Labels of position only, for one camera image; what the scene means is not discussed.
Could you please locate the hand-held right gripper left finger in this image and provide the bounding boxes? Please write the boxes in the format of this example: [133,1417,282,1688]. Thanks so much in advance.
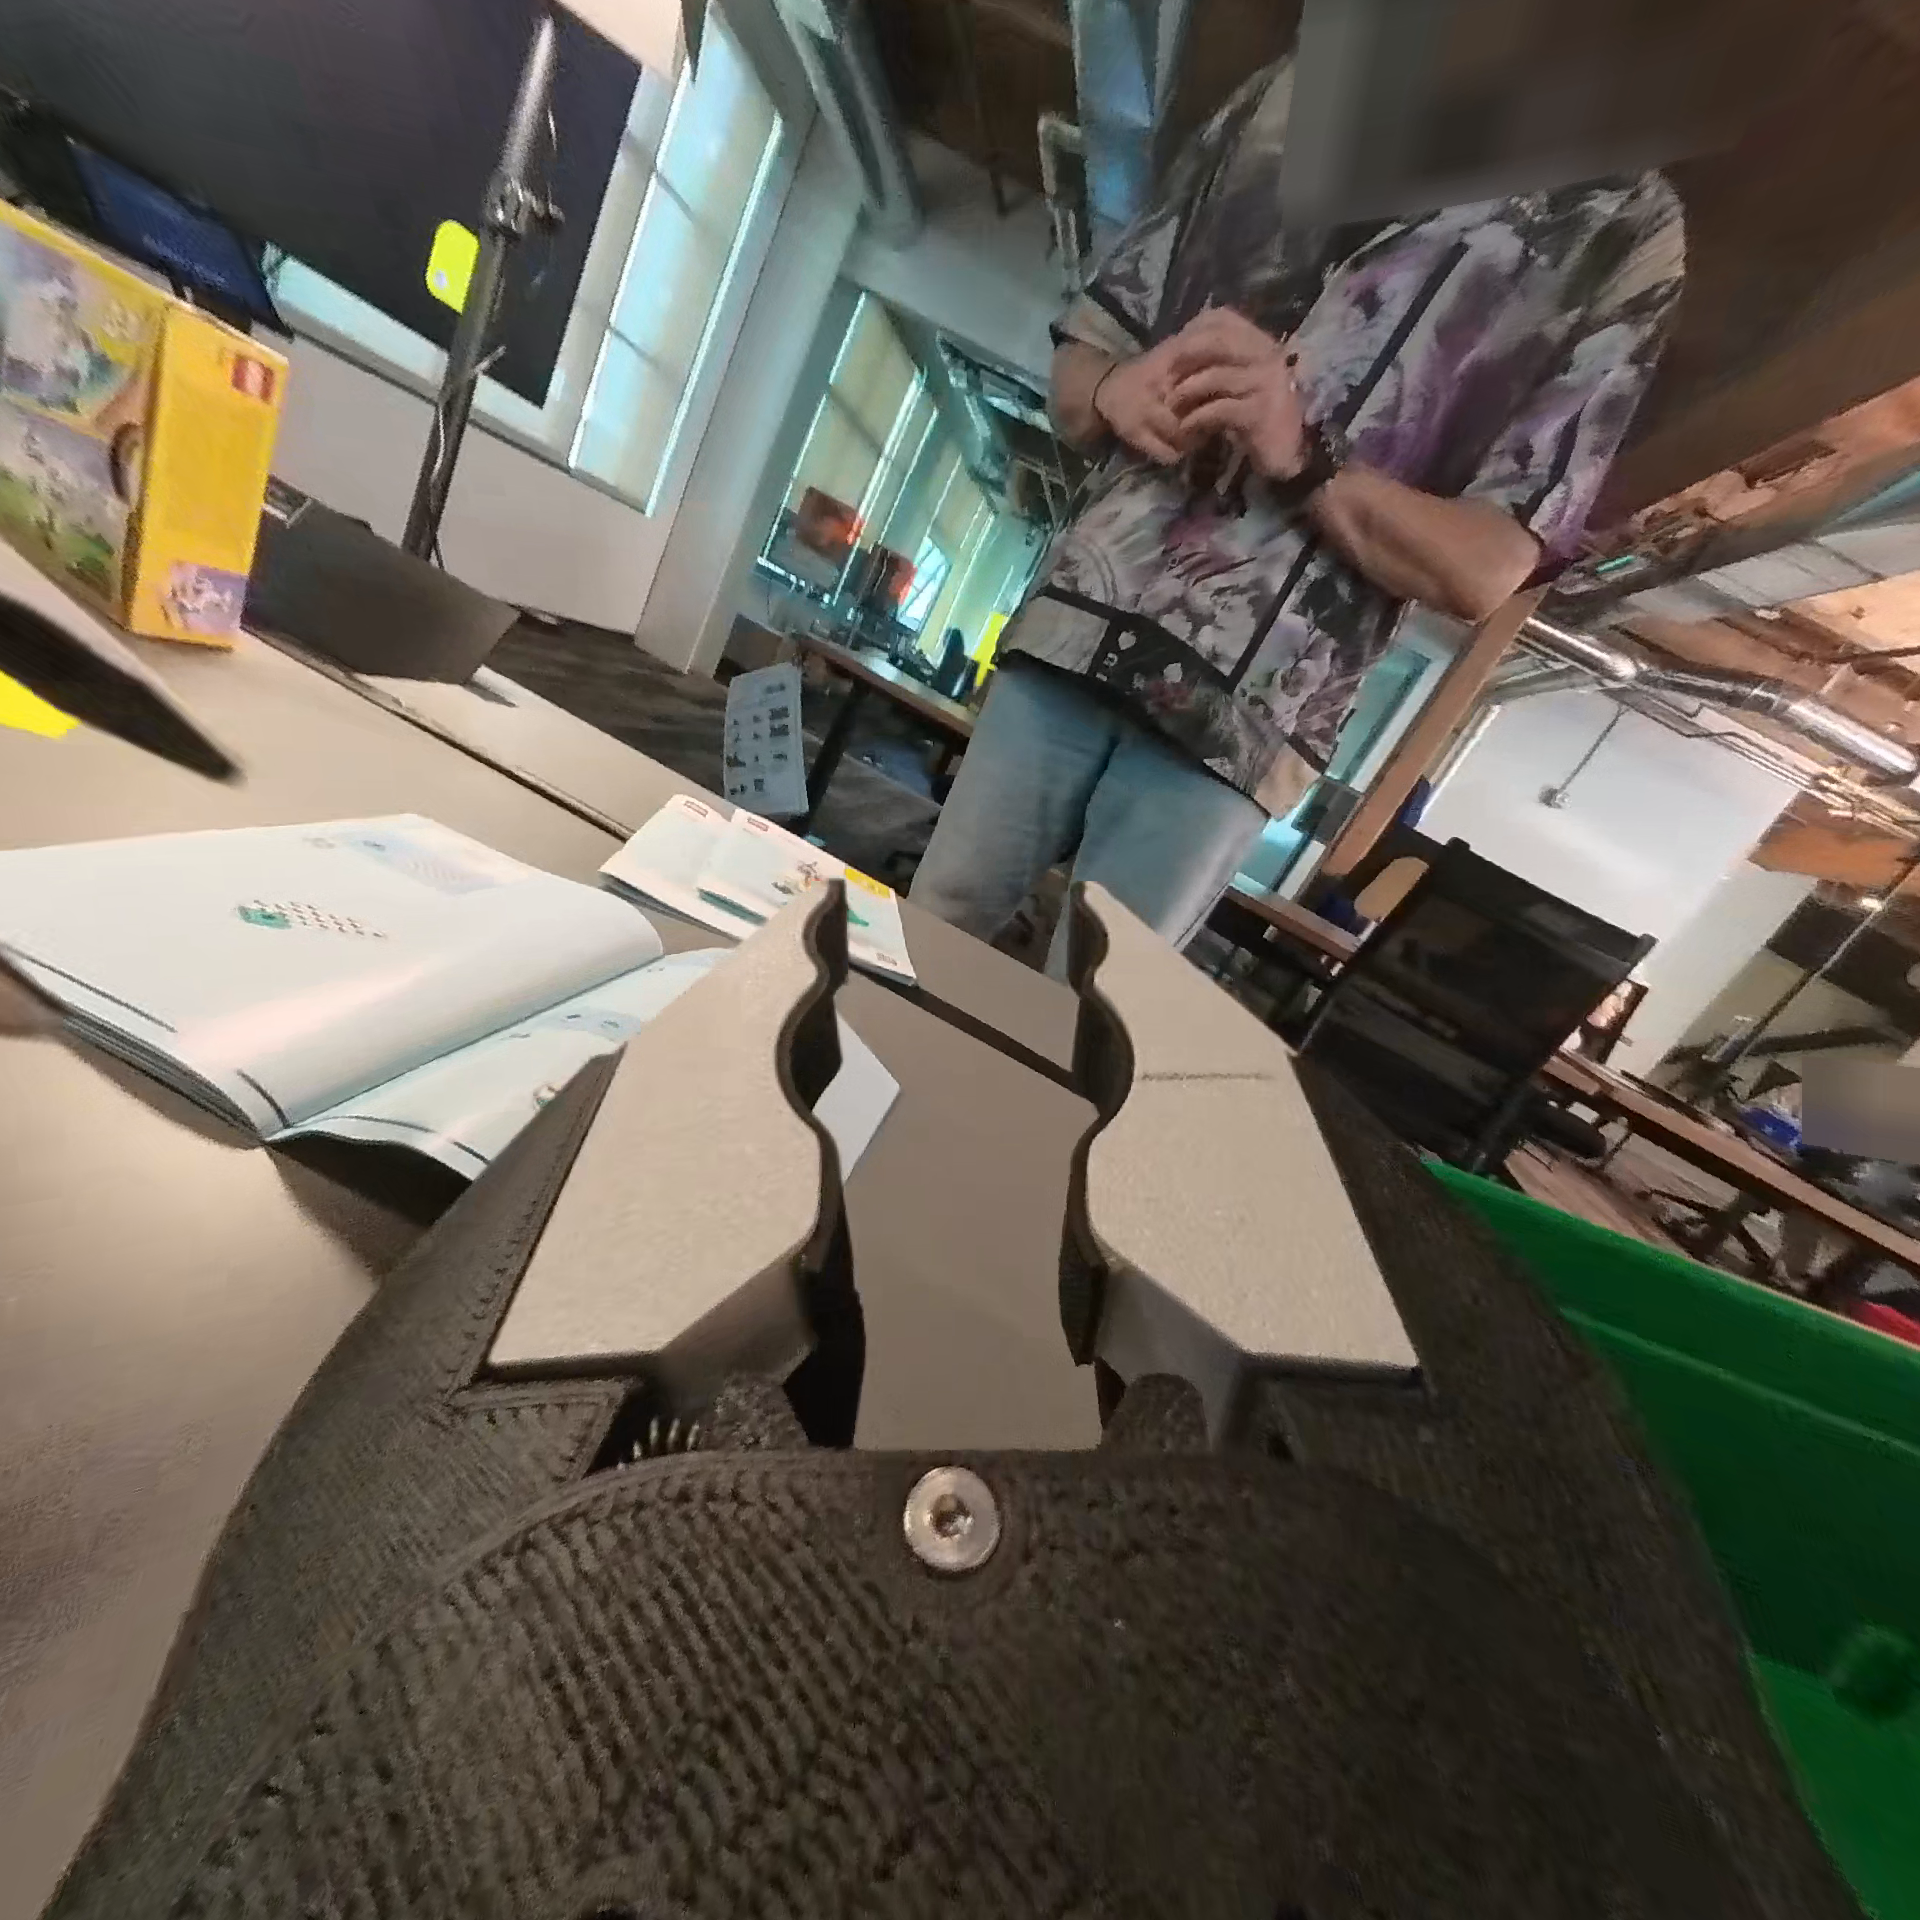
[485,878,869,1386]

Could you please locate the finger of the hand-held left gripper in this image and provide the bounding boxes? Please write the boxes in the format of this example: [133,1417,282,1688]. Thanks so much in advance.
[0,592,243,779]

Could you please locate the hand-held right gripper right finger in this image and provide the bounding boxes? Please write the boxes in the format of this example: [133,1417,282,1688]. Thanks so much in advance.
[1057,878,1422,1449]

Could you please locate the large instruction booklet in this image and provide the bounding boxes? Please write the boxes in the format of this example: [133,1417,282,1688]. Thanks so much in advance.
[0,814,902,1187]

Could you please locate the yellow toy set box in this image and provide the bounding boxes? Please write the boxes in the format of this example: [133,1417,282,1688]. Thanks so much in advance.
[0,202,292,648]

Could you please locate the black mesh office chair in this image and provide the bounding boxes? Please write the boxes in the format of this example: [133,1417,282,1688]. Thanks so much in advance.
[1305,840,1660,1173]

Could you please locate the small booklet with unicorn picture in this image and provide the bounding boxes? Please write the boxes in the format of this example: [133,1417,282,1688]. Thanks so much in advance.
[697,811,922,988]

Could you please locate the small plain instruction booklet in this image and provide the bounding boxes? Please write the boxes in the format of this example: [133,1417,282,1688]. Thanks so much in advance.
[602,793,759,940]

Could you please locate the white pictogram sheet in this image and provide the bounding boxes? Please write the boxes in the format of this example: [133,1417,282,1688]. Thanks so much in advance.
[726,664,814,820]

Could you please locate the long wooden table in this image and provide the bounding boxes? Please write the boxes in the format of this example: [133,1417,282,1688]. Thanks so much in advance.
[780,620,992,820]
[1532,1041,1920,1292]

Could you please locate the green plastic bin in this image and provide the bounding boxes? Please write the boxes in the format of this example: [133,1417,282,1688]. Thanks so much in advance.
[1425,1158,1920,1920]

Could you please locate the black tripod stand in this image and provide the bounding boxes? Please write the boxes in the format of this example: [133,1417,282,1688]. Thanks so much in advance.
[403,16,572,569]

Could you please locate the large dark wall screen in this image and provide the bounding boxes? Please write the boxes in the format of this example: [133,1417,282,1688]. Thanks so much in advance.
[0,0,648,407]

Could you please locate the silver ventilation duct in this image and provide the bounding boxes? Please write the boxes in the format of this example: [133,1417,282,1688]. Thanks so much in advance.
[770,0,924,241]
[1514,609,1920,779]

